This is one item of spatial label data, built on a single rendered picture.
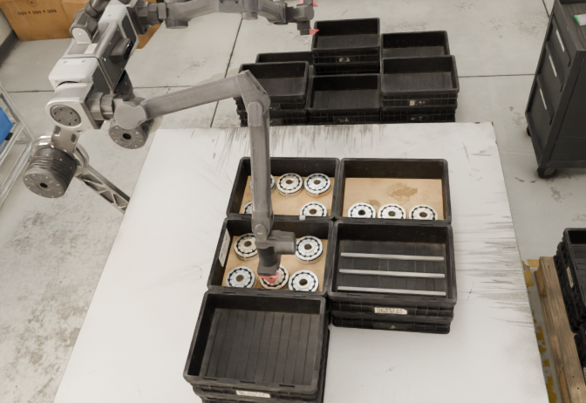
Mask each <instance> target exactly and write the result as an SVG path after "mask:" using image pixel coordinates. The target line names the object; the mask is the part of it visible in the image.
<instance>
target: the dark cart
mask: <svg viewBox="0 0 586 403"><path fill-rule="evenodd" d="M582 14H586V0H555V1H554V4H553V8H552V11H551V14H550V18H549V24H548V27H547V30H546V34H545V38H544V41H543V44H542V50H541V54H540V57H539V60H538V64H537V67H536V71H535V76H534V80H533V84H532V86H531V90H530V94H529V97H528V103H527V106H526V110H525V116H526V120H527V123H528V126H527V129H526V130H527V133H528V136H530V137H531V140H532V143H533V147H534V150H535V157H536V160H537V163H538V168H537V170H536V172H537V173H538V175H539V177H540V178H543V179H546V178H549V177H552V176H553V175H555V174H556V172H557V168H586V24H585V25H579V24H578V22H577V21H576V19H575V18H574V16H577V15H582Z"/></svg>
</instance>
